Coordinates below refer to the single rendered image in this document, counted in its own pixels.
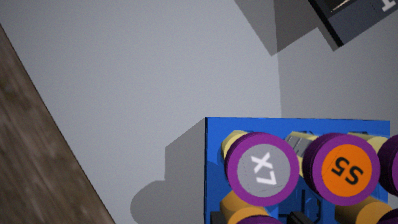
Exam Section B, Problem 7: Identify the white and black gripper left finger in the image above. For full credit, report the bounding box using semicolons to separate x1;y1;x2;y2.
210;211;227;224

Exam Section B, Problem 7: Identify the grey bench mat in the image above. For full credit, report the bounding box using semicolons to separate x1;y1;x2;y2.
0;0;398;224

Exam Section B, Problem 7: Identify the blue tube rack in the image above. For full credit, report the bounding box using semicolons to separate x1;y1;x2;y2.
204;117;390;224

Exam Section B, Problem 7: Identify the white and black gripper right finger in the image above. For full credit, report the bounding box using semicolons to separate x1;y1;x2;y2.
286;211;314;224

